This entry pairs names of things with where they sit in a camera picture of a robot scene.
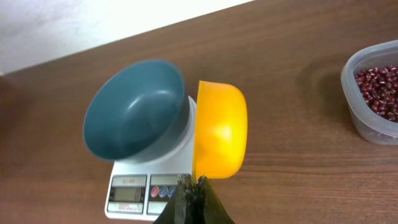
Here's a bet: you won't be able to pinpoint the clear plastic food container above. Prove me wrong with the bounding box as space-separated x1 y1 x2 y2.
341 40 397 146

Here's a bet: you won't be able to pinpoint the teal plastic bowl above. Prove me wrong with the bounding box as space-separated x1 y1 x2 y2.
83 60 190 161

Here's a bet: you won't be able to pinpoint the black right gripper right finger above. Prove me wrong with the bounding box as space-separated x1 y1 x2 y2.
193 176 234 224

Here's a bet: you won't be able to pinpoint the red adzuki beans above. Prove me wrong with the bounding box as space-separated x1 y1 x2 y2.
354 65 397 123

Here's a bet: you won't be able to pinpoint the white digital kitchen scale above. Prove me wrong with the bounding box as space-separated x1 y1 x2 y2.
104 98 197 222

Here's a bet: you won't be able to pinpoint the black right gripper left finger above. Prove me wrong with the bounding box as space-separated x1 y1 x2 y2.
154 174 194 224

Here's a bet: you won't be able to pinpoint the yellow plastic measuring scoop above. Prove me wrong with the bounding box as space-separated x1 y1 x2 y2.
192 80 248 179

